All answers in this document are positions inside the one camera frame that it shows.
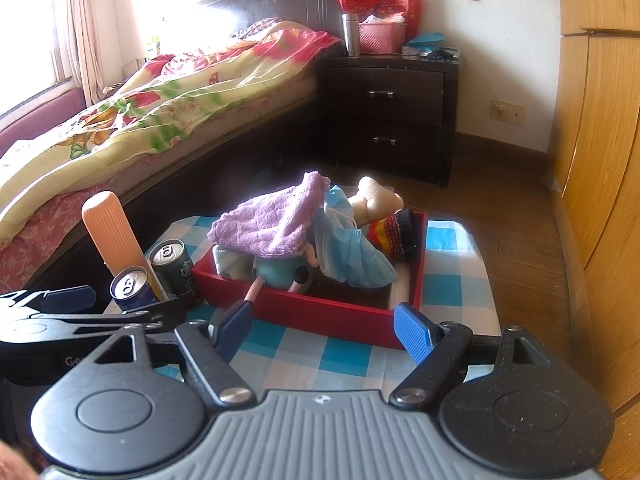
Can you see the blue face mask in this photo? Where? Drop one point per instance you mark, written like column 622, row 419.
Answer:
column 350, row 255

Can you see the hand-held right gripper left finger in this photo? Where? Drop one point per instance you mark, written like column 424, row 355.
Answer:
column 235, row 327

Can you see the wall socket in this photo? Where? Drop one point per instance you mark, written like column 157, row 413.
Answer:
column 507, row 112

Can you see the white fluffy towel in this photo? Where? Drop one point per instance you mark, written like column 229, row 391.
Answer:
column 230, row 260

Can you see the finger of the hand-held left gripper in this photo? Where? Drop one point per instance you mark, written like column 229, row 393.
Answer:
column 67, row 297
column 75, row 327

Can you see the dark drink can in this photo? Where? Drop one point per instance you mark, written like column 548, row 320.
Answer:
column 180, row 275

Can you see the blue drink can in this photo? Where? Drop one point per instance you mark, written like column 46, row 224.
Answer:
column 130, row 285

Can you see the beige curtain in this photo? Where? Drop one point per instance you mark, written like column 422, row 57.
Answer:
column 85, row 20

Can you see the dark wooden nightstand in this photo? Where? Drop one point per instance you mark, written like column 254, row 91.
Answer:
column 400, row 100

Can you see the red printed bag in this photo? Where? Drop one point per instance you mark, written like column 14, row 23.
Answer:
column 390, row 0

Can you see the wooden wardrobe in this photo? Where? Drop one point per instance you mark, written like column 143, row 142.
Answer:
column 600, row 160

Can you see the blue white checkered tablecloth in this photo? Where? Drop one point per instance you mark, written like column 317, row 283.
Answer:
column 450, row 280

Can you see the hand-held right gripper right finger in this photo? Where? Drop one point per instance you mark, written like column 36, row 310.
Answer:
column 412, row 332

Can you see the blue flat item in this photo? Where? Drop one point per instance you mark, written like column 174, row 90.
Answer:
column 427, row 39

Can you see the red cardboard box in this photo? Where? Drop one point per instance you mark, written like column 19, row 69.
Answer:
column 325, row 315

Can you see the beige teddy bear plush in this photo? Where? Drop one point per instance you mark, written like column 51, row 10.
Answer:
column 370, row 200

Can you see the maroon window seat cushion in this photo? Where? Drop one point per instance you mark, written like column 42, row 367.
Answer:
column 40, row 120

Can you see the striped colourful knitted sock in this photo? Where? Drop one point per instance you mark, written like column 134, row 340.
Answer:
column 395, row 240

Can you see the purple fluffy towel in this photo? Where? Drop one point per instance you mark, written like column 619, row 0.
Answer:
column 265, row 225

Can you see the steel thermos flask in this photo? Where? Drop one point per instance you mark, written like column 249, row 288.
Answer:
column 351, row 35

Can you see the floral quilt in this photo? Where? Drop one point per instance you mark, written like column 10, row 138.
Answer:
column 175, row 100

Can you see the pink floral bed sheet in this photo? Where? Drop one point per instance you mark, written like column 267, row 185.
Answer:
column 45, row 240

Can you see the orange ribbed cylinder case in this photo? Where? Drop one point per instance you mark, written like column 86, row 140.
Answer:
column 110, row 235

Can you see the pink plastic basket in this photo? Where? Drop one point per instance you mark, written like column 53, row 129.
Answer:
column 382, row 37

